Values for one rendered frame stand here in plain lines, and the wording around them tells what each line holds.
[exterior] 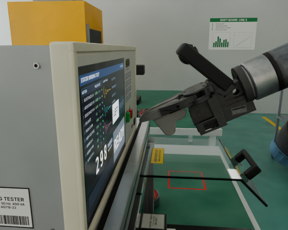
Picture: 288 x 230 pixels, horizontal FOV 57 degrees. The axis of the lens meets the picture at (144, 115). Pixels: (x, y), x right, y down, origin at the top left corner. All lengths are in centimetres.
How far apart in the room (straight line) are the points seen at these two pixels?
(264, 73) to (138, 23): 524
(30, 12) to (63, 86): 403
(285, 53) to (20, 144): 43
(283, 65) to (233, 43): 527
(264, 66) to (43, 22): 383
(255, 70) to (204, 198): 70
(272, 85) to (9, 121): 41
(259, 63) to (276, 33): 550
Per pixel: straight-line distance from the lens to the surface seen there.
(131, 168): 47
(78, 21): 399
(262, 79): 50
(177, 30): 564
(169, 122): 51
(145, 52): 565
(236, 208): 108
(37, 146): 27
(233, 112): 52
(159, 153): 66
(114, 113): 41
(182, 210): 103
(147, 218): 68
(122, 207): 36
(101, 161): 34
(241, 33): 581
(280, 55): 52
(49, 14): 415
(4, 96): 27
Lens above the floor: 131
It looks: 14 degrees down
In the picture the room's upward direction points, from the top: straight up
